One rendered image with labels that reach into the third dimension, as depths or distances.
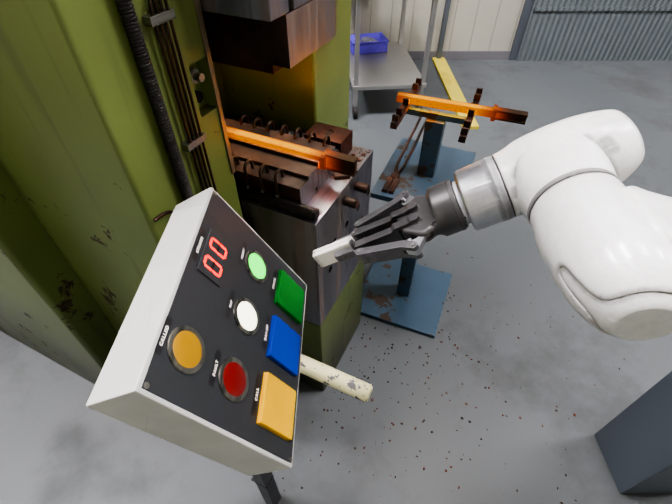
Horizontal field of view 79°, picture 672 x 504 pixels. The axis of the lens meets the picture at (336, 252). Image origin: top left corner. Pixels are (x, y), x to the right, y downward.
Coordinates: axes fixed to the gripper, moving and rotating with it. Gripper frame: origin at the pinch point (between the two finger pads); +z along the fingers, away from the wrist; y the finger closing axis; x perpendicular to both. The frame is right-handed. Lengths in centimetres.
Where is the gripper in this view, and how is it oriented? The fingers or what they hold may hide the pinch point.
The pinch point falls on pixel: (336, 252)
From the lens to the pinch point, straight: 64.4
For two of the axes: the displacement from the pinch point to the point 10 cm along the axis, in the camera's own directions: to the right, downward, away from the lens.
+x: -5.0, -6.1, -6.2
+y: 0.1, -7.2, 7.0
